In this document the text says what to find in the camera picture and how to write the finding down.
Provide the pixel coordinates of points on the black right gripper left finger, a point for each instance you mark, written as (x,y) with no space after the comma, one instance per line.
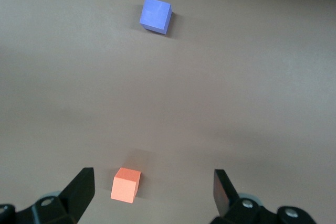
(65,203)

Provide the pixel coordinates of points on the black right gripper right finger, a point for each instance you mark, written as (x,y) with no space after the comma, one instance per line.
(231,208)

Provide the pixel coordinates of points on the orange foam block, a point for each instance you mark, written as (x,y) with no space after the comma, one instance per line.
(124,187)

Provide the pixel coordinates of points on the purple foam block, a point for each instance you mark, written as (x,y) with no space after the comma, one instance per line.
(155,14)

